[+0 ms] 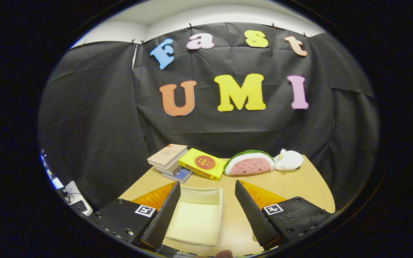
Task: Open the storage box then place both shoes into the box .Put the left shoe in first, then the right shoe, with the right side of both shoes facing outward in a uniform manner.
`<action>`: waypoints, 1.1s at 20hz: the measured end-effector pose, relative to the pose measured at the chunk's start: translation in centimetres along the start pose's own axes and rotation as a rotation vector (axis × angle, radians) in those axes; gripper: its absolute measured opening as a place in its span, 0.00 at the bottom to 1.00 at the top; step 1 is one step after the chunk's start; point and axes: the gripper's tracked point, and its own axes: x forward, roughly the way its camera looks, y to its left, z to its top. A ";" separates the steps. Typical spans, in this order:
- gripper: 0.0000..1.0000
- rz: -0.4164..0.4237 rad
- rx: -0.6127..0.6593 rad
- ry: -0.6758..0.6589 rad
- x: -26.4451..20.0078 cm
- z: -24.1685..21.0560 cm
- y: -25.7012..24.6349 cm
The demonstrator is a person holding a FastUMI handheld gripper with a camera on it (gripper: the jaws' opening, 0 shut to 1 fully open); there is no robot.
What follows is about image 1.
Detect yellow book with red circle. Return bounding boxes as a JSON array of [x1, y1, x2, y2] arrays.
[[178, 148, 228, 181]]

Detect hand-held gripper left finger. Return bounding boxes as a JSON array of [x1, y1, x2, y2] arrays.
[[91, 181, 181, 251]]

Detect blue book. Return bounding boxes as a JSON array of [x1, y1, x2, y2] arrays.
[[162, 168, 194, 183]]

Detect cream fabric storage box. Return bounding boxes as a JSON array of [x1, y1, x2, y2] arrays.
[[165, 186, 224, 246]]

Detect watermelon slice plush toy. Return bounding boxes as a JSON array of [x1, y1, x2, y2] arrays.
[[223, 149, 275, 176]]

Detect white plush toy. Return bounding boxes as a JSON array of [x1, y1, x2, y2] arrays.
[[273, 148, 304, 171]]

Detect bright blue-white equipment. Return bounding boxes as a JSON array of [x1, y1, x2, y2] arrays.
[[40, 149, 63, 190]]

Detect white device with black panel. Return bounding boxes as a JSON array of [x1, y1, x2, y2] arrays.
[[62, 181, 93, 216]]

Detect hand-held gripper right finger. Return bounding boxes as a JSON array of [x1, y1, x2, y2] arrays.
[[234, 180, 333, 250]]

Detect grey book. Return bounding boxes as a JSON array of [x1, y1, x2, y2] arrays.
[[155, 163, 182, 176]]

